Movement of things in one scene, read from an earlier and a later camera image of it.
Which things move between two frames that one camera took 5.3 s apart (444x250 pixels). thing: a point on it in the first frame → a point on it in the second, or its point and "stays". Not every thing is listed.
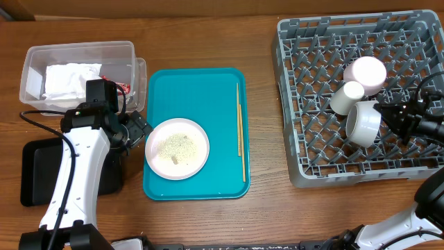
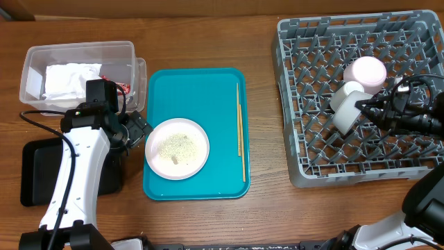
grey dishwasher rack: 310,57 stays
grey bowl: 363,122 → 347,115
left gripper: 137,125 stays
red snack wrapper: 126,88 stays
